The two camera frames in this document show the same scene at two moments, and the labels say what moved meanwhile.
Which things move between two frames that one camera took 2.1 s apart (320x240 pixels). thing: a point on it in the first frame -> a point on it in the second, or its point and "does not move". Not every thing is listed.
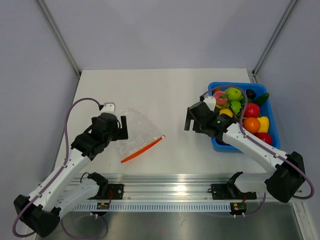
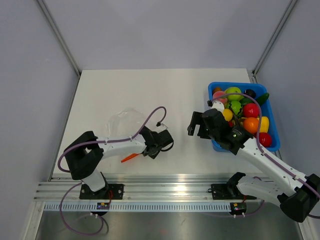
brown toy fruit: x=216 y=89 does not move
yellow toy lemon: x=226 y=111 does not move
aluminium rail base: x=166 y=187 does not move
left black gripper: x=120 y=133 -> x=145 y=128
